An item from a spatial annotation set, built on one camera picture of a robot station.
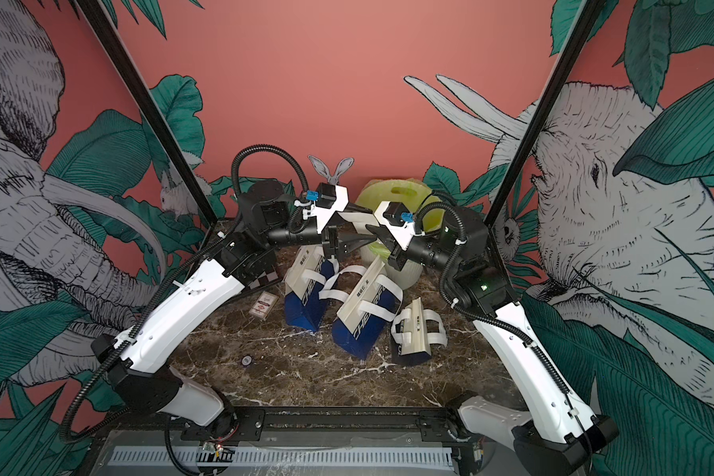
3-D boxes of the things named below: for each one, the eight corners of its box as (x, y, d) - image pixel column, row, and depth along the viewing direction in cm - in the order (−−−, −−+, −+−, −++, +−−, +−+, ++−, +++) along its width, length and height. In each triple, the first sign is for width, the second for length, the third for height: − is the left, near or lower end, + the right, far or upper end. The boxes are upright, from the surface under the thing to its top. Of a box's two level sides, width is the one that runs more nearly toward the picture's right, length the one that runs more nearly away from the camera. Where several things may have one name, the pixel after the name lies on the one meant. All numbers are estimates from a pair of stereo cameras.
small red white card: (250, 314, 96) (247, 310, 94) (265, 293, 101) (262, 289, 99) (264, 320, 95) (262, 316, 93) (279, 299, 100) (277, 295, 98)
